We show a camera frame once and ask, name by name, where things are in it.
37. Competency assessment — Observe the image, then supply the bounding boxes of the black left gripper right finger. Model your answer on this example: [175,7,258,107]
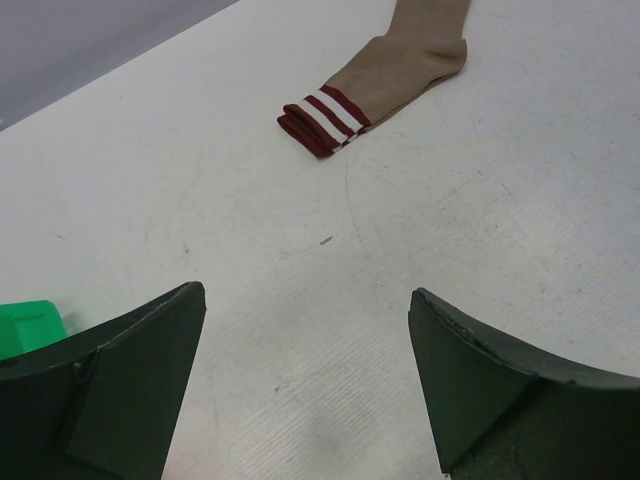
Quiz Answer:
[408,288,639,479]

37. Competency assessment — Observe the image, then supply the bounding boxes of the tan sock with striped cuff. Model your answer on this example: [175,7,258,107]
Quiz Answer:
[277,0,471,159]

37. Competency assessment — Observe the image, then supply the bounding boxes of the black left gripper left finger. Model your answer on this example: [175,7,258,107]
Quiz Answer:
[1,281,205,479]

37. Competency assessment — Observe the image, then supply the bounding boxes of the green plastic bin near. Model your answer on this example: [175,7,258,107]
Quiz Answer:
[0,300,67,360]

